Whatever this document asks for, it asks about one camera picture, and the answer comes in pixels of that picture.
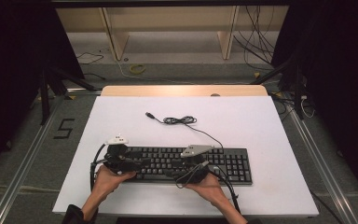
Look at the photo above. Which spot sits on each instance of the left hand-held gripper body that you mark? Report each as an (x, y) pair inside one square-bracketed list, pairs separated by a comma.
[(116, 157)]

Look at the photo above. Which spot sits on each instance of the person's left hand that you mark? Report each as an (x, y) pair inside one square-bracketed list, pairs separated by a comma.
[(107, 183)]

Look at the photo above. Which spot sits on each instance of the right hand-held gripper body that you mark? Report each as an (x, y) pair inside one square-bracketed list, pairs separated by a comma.
[(195, 171)]

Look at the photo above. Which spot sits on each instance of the person's right hand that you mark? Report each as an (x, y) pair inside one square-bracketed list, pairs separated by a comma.
[(206, 189)]

